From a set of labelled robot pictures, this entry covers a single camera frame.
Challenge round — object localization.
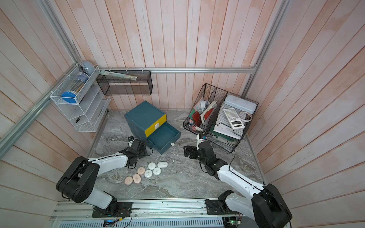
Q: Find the teal drawer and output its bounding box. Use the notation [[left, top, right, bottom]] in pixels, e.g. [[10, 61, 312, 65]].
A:
[[147, 122, 181, 154]]

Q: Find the yellow top drawer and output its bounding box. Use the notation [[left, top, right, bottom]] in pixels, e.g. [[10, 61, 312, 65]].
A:
[[144, 114, 167, 137]]

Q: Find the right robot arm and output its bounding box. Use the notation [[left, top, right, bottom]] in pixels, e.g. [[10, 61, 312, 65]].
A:
[[183, 140, 293, 228]]

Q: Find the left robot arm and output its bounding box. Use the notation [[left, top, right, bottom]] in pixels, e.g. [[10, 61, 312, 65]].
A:
[[56, 137, 147, 217]]

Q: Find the teal drawer cabinet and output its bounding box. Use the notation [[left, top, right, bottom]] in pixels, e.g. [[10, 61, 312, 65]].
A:
[[124, 101, 166, 142]]

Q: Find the pink round earphone case middle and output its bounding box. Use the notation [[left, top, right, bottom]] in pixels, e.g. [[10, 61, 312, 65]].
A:
[[137, 167, 145, 176]]

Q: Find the pink round earphone case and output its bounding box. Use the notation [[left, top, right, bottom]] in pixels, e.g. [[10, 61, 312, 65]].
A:
[[137, 167, 145, 176], [133, 173, 142, 184], [124, 176, 134, 185]]

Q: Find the white round earphone case top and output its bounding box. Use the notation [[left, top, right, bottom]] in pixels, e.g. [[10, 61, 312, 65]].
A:
[[148, 162, 156, 171]]

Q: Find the white round earphone case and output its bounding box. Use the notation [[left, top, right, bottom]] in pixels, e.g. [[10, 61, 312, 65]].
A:
[[153, 167, 161, 176], [148, 162, 156, 171], [144, 170, 153, 178]]

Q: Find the white round earphone case left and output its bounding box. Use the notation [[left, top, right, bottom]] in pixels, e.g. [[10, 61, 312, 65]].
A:
[[144, 170, 153, 178]]

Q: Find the white oval earphone case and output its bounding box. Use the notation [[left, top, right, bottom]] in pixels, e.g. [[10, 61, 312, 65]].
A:
[[157, 161, 168, 169]]

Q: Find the pink round earphone case lower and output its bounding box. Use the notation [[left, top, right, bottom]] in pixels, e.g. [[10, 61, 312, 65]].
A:
[[133, 173, 142, 184]]

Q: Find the white round earphone case right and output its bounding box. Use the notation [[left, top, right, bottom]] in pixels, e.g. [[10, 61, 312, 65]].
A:
[[153, 167, 161, 176]]

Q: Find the pink round earphone case leftmost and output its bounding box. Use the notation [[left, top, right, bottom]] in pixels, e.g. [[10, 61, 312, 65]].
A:
[[124, 176, 134, 185]]

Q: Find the white calculator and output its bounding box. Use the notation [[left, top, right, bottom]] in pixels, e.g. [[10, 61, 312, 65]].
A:
[[223, 108, 245, 130]]

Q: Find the white pencil case box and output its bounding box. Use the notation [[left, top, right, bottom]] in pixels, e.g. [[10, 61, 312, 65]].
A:
[[224, 95, 257, 114]]

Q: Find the ruler in mesh basket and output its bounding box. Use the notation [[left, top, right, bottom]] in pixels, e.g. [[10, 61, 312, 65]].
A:
[[99, 70, 138, 80]]

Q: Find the blue capped clear tube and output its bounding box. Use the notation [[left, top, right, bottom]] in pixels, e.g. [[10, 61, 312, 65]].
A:
[[61, 72, 89, 104]]

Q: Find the grey round disc on shelf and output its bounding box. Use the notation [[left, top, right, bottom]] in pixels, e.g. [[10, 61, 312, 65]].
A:
[[80, 60, 95, 76]]

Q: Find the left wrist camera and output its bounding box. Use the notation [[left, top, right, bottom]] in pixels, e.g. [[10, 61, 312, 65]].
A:
[[128, 136, 134, 147]]

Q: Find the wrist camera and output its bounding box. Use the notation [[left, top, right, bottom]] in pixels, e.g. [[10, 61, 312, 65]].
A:
[[128, 136, 134, 147], [196, 135, 206, 151]]

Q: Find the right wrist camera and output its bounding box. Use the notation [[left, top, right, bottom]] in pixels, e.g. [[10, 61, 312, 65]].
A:
[[196, 135, 206, 151]]

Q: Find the black wire desk organizer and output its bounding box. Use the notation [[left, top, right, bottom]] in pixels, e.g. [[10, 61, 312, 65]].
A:
[[183, 84, 258, 153]]

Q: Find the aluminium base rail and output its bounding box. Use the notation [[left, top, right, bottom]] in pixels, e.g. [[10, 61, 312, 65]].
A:
[[47, 198, 257, 228]]

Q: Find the black mesh wall basket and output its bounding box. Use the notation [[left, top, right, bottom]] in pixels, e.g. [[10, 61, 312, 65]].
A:
[[97, 70, 153, 96]]

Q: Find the white wire wall shelf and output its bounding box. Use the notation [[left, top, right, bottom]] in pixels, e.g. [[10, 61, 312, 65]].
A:
[[50, 66, 111, 133]]

